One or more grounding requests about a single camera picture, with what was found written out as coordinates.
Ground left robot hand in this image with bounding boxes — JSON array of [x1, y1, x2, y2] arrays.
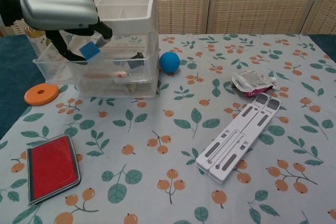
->
[[18, 0, 113, 63]]

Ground small blue block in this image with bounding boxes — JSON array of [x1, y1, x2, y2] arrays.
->
[[79, 41, 102, 62]]

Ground clear plastic drawer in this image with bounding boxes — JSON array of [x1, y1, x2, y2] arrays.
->
[[33, 34, 158, 83], [78, 77, 157, 89], [78, 83, 158, 99]]

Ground tea bottle with white cap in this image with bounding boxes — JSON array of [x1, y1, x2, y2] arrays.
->
[[25, 24, 53, 57]]

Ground wooden stick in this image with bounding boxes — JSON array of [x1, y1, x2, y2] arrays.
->
[[86, 71, 131, 79]]

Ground orange disc with hole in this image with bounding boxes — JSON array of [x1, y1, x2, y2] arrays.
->
[[24, 82, 60, 106]]

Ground small black clip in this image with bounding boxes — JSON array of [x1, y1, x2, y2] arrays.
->
[[128, 52, 144, 69]]

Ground blue ball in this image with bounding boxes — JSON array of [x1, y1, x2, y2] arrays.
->
[[159, 52, 181, 74]]

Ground floral printed tablecloth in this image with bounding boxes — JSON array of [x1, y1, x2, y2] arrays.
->
[[0, 34, 336, 224]]

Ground red zip pouch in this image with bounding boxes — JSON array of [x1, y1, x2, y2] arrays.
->
[[27, 134, 82, 206]]

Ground bamboo folding screen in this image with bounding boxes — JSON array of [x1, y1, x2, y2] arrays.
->
[[0, 0, 336, 37]]

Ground spouted snack pouch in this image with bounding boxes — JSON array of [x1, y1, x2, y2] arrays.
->
[[230, 69, 278, 99]]

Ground white folding laptop stand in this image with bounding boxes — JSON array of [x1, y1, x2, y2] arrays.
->
[[195, 93, 281, 184]]

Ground white plastic drawer organizer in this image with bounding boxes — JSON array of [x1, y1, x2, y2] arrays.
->
[[78, 0, 160, 99]]

